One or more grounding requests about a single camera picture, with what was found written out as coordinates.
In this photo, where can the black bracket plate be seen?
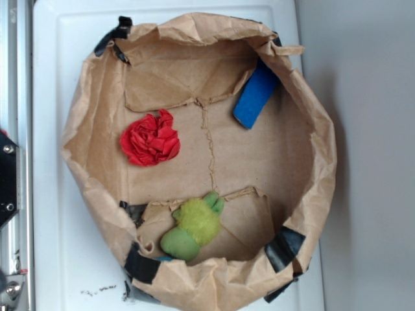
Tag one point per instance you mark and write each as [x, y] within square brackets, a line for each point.
[8, 179]

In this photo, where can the brown paper bag bin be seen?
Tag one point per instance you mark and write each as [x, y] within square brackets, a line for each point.
[277, 179]

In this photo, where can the green plush toy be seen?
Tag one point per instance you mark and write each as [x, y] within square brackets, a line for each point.
[197, 224]

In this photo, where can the blue sponge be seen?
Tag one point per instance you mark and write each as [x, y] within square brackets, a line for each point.
[255, 95]

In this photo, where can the red crumpled cloth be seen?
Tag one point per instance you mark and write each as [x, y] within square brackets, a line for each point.
[151, 140]

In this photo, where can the aluminium frame rail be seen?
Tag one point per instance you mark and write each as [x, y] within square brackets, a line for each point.
[17, 250]

